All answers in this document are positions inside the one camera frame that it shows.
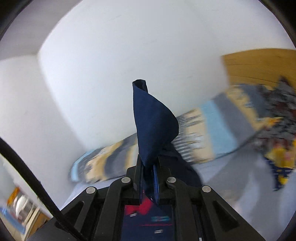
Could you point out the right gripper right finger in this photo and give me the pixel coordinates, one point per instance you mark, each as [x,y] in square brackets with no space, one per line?
[199,212]

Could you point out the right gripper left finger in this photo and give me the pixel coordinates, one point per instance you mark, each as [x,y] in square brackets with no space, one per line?
[96,214]

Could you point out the navy work jacket red collar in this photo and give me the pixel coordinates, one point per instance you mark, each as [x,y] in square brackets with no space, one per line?
[166,212]

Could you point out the light blue cloud bedsheet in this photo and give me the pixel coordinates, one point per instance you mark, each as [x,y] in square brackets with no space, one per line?
[244,179]

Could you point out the striped patchwork rolled quilt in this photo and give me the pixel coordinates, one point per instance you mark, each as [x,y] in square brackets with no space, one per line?
[212,130]

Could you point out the patterned crumpled cloth pile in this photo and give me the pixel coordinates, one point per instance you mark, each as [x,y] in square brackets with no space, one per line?
[276,141]

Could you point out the wooden headboard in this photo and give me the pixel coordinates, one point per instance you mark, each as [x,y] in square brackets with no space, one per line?
[261,66]

